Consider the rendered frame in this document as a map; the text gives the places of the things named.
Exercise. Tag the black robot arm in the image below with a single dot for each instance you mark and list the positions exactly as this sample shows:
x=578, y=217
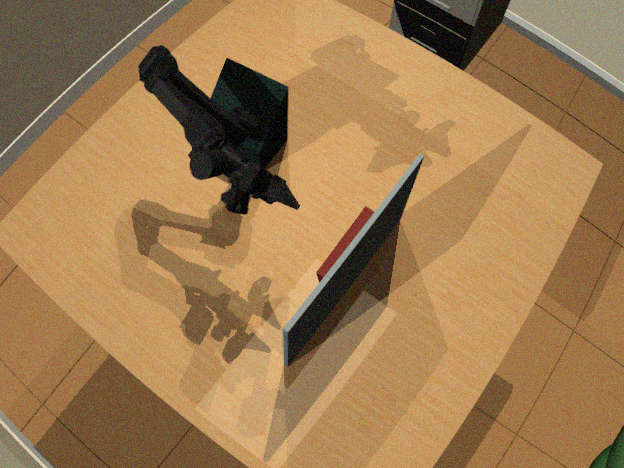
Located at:
x=205, y=124

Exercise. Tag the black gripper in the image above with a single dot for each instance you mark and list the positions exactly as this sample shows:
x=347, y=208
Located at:
x=254, y=179

